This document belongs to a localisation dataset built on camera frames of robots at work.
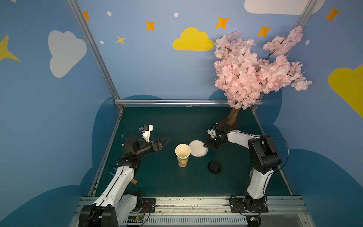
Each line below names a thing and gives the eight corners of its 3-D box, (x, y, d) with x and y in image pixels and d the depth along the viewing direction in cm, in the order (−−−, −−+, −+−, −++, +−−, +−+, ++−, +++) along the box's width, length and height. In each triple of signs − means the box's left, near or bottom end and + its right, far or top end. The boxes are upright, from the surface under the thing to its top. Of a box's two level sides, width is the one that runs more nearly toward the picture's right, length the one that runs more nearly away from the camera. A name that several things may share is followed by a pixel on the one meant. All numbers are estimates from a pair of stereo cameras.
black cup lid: (208, 174, 88) (209, 172, 86) (207, 162, 93) (207, 160, 91) (221, 174, 88) (222, 172, 86) (219, 162, 93) (220, 160, 91)
